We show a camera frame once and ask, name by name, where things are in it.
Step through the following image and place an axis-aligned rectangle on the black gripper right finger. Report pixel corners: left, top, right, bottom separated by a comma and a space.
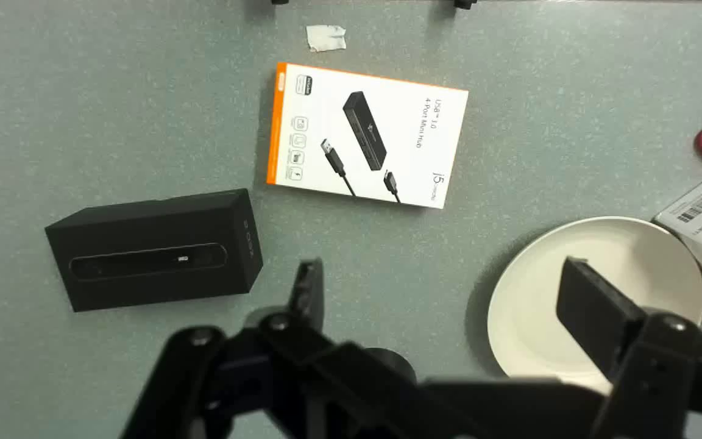
556, 258, 646, 381

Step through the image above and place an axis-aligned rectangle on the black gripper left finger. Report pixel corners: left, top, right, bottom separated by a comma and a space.
289, 258, 324, 329

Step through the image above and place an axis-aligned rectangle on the cream round plate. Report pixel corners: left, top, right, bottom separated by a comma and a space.
489, 218, 702, 392

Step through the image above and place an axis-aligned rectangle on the small white tape scrap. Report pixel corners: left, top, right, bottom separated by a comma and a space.
306, 25, 346, 51

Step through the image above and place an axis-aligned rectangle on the black rectangular box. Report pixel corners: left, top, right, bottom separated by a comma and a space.
46, 189, 263, 313

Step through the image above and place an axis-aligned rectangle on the white orange product box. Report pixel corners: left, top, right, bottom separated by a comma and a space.
266, 61, 468, 210

